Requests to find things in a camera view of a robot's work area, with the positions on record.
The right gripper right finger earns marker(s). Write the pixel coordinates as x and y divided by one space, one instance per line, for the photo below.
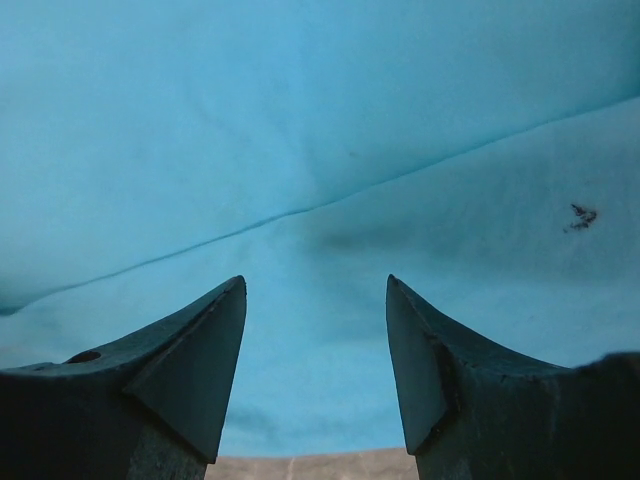
474 409

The cyan blue t-shirt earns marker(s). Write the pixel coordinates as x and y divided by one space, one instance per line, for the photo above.
486 153

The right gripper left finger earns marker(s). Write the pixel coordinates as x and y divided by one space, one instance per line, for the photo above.
150 405

